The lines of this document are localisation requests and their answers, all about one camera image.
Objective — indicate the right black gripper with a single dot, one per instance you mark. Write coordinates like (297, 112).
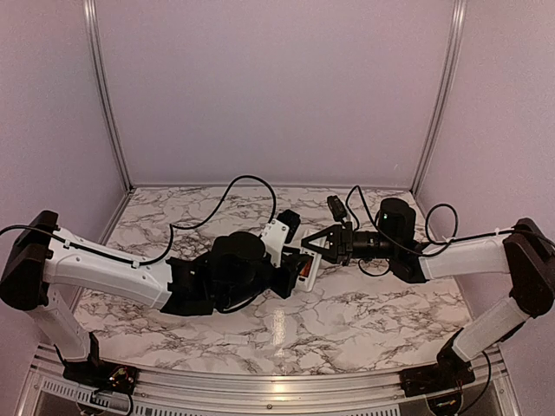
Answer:
(341, 239)

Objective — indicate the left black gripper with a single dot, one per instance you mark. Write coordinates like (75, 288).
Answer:
(290, 272)

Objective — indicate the white remote control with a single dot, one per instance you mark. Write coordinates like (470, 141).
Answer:
(310, 256)

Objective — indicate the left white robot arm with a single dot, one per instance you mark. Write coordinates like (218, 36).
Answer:
(45, 255)

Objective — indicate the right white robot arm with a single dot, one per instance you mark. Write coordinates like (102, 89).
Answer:
(522, 252)

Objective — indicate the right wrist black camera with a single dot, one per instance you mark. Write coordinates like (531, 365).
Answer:
(339, 213)

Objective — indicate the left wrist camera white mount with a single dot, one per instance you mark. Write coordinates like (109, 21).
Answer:
(279, 232)

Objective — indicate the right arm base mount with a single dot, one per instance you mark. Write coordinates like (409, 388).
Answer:
(449, 372)

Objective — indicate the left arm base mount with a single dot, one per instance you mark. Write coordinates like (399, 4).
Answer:
(96, 372)

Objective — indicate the right aluminium frame post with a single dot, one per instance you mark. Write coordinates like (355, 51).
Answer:
(449, 67)

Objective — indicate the aluminium frame post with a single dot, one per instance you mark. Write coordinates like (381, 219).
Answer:
(94, 41)
(449, 67)

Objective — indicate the front aluminium rail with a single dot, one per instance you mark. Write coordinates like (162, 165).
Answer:
(171, 392)

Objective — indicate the left aluminium frame post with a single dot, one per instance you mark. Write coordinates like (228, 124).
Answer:
(94, 41)

